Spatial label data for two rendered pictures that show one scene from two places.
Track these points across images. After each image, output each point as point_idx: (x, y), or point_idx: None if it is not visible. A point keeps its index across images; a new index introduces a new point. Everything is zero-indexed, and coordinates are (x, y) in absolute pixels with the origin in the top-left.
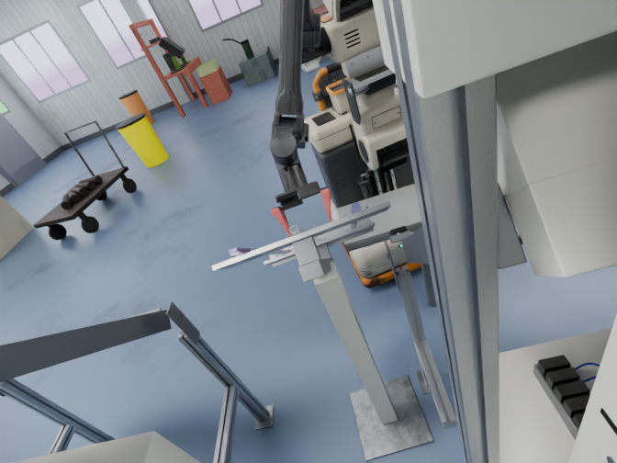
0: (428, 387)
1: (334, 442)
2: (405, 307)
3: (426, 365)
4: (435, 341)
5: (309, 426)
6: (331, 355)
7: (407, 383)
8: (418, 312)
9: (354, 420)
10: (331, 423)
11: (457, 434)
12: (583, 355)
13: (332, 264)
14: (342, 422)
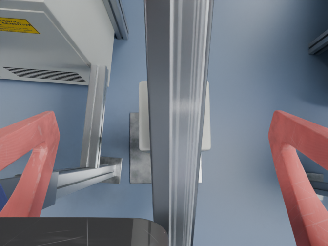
0: (113, 163)
1: (228, 137)
2: (71, 172)
3: (94, 131)
4: (82, 215)
5: (254, 159)
6: (215, 242)
7: (133, 174)
8: (61, 169)
9: (202, 153)
10: (228, 155)
11: (107, 112)
12: None
13: (143, 136)
14: (216, 154)
